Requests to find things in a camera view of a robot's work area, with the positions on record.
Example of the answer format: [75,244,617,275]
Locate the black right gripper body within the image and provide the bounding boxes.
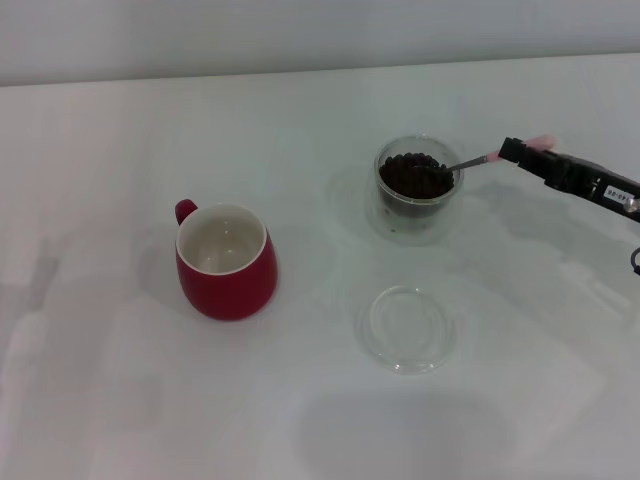
[544,149,640,225]

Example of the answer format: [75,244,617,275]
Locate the pink handled metal spoon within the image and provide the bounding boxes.
[424,132,555,174]

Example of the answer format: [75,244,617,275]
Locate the dark coffee beans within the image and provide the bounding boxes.
[378,151,455,219]

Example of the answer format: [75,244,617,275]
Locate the red ceramic mug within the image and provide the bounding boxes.
[174,198,279,322]

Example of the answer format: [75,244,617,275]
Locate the clear glass cup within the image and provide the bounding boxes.
[373,134,466,222]

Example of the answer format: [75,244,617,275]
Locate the glass saucer with crumbs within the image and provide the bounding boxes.
[367,197,461,247]

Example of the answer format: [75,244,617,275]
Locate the clear round glass dish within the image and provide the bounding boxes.
[355,284,459,376]

